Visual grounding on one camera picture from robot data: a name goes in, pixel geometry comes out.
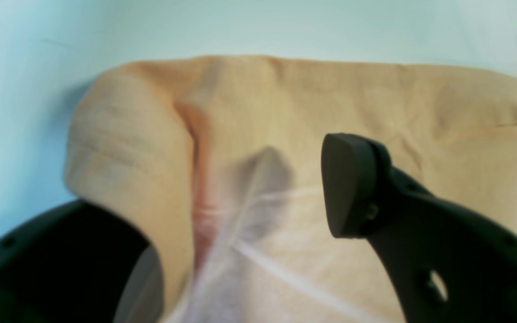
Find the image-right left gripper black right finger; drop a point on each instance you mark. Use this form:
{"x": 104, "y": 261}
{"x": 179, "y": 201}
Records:
{"x": 447, "y": 264}

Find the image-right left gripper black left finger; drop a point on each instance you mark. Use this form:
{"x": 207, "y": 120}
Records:
{"x": 67, "y": 265}

